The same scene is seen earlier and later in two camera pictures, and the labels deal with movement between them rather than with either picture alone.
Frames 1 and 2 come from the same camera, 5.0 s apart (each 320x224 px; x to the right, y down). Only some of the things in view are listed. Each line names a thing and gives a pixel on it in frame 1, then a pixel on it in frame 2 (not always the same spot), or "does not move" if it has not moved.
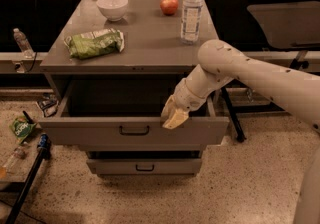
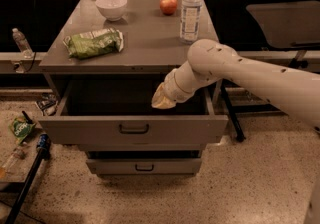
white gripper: (184, 96) → (174, 88)
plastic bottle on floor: (17, 154) does not move
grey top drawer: (123, 111) does not move
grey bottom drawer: (146, 167) does not move
